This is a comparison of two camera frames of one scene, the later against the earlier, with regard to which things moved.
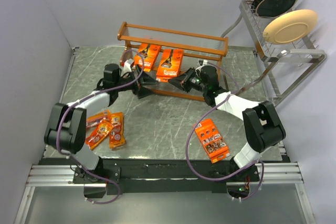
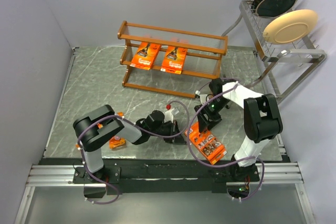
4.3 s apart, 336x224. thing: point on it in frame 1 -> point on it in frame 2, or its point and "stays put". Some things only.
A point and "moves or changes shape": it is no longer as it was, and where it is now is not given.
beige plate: x=290 y=26 stays put
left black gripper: x=143 y=79 -> x=177 y=139
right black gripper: x=186 y=78 -> x=213 y=120
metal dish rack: x=284 y=66 stays put
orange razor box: x=212 y=144 moves or changes shape
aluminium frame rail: x=49 y=173 stays put
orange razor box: x=168 y=67 moves or changes shape
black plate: x=274 y=0 stays put
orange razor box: x=149 y=53 stays put
